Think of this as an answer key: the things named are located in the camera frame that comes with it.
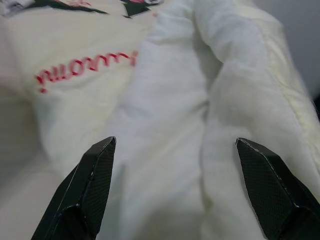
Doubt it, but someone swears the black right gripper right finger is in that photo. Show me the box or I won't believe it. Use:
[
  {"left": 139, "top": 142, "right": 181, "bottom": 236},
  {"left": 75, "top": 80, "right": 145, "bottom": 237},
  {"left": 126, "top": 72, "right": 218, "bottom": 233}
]
[{"left": 235, "top": 136, "right": 320, "bottom": 240}]

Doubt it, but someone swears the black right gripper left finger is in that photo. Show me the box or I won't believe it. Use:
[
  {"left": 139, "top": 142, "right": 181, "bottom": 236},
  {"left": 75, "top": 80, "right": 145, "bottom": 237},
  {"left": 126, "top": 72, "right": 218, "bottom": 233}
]
[{"left": 31, "top": 136, "right": 117, "bottom": 240}]

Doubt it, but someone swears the white quilt red embroidery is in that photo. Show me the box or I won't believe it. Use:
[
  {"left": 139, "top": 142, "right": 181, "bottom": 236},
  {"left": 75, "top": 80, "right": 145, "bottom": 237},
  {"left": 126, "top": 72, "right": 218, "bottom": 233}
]
[{"left": 0, "top": 0, "right": 320, "bottom": 240}]

